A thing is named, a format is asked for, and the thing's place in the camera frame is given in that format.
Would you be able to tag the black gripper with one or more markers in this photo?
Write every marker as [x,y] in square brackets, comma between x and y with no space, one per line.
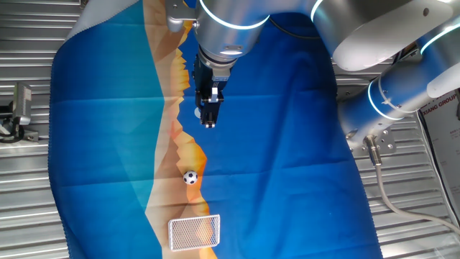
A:
[203,81]

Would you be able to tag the small black white soccer ball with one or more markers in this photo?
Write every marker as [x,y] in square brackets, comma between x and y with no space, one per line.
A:
[190,177]

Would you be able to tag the white mesh goal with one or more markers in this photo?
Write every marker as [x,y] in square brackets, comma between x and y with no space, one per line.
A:
[194,232]

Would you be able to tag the blue landscape print cloth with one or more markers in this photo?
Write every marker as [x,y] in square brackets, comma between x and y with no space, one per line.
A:
[269,162]

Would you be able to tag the black clamp tool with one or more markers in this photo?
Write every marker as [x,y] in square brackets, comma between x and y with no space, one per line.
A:
[21,136]

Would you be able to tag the white printed cardboard box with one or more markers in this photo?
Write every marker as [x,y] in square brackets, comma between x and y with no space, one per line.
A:
[443,136]

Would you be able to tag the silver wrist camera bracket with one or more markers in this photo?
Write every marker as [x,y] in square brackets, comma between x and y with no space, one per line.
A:
[176,18]

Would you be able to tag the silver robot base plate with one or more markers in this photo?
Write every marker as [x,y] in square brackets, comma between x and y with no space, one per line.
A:
[388,145]

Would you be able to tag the silver camera on stand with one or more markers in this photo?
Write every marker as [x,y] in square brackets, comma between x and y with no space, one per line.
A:
[22,102]

